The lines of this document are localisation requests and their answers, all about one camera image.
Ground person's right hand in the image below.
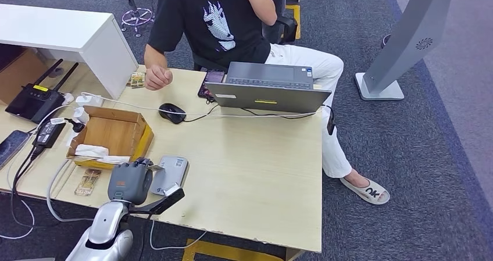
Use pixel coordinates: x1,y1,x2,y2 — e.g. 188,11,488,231
144,63,173,91

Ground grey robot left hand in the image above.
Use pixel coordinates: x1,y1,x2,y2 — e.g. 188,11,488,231
108,158,155,206

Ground brown cardboard box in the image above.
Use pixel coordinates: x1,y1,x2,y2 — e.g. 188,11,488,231
66,105,155,171

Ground yellow patterned card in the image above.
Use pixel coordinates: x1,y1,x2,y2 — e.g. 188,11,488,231
126,71,147,89
74,169,103,197

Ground grey card reader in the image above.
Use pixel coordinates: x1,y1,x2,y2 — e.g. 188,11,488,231
149,155,190,196

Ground person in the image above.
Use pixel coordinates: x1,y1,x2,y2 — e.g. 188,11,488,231
143,0,391,206

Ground black computer mouse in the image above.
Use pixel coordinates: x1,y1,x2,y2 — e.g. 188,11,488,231
158,103,187,125

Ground white crumpled paper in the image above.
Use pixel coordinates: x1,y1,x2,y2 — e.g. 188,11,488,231
75,144,110,159

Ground smartphone with red screen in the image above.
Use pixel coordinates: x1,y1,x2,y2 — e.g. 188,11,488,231
197,69,226,99

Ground white charger plug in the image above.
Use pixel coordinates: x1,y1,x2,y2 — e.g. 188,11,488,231
73,107,90,125
75,94,104,107

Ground black power adapter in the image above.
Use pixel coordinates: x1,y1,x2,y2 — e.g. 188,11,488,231
33,119,66,149

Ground white cabinet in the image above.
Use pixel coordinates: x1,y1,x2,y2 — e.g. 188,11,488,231
0,3,140,100

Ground grey laptop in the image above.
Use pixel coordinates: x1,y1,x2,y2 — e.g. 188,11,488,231
205,61,333,115

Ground dark smartphone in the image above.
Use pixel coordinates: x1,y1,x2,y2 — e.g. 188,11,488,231
0,130,31,170

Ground black router with antennas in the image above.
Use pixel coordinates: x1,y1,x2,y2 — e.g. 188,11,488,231
5,58,79,124

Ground brown wooden panel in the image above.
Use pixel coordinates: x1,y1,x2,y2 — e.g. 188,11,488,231
0,49,50,105

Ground pale slipper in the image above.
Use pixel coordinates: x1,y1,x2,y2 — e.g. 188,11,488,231
338,176,391,206

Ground grey kiosk stand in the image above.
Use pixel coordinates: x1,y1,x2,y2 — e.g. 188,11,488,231
354,0,488,101

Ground black mouse cable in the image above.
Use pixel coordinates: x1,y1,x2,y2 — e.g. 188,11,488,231
184,104,220,123

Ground thin white hanging cable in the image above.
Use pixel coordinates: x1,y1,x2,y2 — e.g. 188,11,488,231
149,220,208,251

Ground thick grey cable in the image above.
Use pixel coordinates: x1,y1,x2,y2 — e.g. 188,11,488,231
46,159,95,222

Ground long white cable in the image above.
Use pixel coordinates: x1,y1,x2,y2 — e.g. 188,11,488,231
80,92,322,119

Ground black adapter cables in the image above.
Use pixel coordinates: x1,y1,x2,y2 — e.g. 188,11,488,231
9,145,43,229

